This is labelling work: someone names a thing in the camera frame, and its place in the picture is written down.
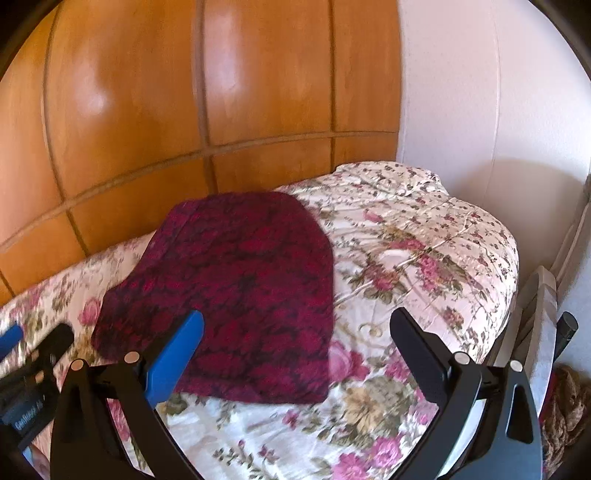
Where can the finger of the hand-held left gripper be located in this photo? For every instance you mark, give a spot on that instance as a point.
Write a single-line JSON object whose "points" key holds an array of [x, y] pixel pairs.
{"points": [[10, 338], [55, 341]]}

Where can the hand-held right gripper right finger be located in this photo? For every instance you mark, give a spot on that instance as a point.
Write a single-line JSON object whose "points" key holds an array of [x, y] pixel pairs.
{"points": [[415, 350]]}

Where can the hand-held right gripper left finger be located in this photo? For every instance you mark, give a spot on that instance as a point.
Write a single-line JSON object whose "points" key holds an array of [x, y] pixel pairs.
{"points": [[178, 350]]}

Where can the burgundy patterned knit sweater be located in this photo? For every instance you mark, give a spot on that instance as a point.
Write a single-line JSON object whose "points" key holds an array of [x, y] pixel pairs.
{"points": [[240, 286]]}

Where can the floral bedspread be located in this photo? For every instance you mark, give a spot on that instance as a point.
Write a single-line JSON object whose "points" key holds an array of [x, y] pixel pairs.
{"points": [[415, 258]]}

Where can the white folding chair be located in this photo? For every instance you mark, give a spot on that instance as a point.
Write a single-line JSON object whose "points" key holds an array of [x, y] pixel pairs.
{"points": [[538, 323]]}

